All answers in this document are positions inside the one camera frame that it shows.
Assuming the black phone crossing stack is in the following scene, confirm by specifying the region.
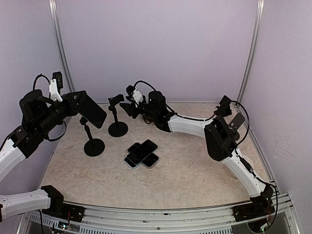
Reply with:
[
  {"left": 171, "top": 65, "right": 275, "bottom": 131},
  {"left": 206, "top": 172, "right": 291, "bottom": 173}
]
[{"left": 127, "top": 139, "right": 158, "bottom": 165}]

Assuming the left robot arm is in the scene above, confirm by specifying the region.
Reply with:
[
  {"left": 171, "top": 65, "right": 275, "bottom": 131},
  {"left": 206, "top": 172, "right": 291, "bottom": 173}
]
[{"left": 0, "top": 89, "right": 86, "bottom": 222}]

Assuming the black folding phone stand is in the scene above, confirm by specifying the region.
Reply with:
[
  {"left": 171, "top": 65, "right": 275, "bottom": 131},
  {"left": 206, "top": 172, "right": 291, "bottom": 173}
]
[{"left": 214, "top": 95, "right": 232, "bottom": 117}]

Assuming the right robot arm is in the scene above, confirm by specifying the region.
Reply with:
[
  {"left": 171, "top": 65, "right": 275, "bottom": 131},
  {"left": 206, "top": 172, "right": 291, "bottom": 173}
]
[{"left": 120, "top": 89, "right": 278, "bottom": 220}]

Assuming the black plate phone stand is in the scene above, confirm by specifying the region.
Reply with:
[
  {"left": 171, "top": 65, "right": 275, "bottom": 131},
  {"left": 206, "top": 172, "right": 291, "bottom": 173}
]
[{"left": 229, "top": 113, "right": 245, "bottom": 141}]

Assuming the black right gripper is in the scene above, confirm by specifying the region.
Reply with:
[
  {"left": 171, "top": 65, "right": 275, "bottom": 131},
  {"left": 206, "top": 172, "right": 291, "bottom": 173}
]
[{"left": 119, "top": 96, "right": 156, "bottom": 119}]

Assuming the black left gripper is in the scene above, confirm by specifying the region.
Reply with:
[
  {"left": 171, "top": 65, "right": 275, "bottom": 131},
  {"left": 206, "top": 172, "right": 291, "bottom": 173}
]
[{"left": 37, "top": 90, "right": 85, "bottom": 135}]

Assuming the white bowl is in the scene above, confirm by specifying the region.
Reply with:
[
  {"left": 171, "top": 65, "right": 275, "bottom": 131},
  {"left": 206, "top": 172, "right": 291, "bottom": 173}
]
[{"left": 244, "top": 156, "right": 254, "bottom": 171}]

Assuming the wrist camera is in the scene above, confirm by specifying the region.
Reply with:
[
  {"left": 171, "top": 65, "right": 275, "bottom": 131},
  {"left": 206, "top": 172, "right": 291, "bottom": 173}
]
[
  {"left": 49, "top": 71, "right": 63, "bottom": 102},
  {"left": 126, "top": 85, "right": 146, "bottom": 103}
]

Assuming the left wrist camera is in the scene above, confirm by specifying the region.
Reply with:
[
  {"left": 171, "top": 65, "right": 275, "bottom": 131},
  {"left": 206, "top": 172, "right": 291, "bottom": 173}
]
[{"left": 49, "top": 71, "right": 63, "bottom": 102}]

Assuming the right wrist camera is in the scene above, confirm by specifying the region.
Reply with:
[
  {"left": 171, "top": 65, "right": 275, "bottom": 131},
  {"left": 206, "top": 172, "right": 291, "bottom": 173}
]
[{"left": 126, "top": 85, "right": 146, "bottom": 103}]

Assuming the light blue bottom phone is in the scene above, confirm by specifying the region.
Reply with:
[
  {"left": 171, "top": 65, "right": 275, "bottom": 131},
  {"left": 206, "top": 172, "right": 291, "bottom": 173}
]
[{"left": 124, "top": 157, "right": 140, "bottom": 169}]

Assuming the short black phone stand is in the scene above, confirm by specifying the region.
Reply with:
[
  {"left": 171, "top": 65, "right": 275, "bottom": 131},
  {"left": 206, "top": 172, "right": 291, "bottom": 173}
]
[{"left": 80, "top": 117, "right": 105, "bottom": 157}]

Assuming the tall black clamp phone stand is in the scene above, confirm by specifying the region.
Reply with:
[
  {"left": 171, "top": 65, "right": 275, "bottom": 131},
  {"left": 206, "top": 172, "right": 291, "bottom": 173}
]
[{"left": 108, "top": 94, "right": 128, "bottom": 137}]

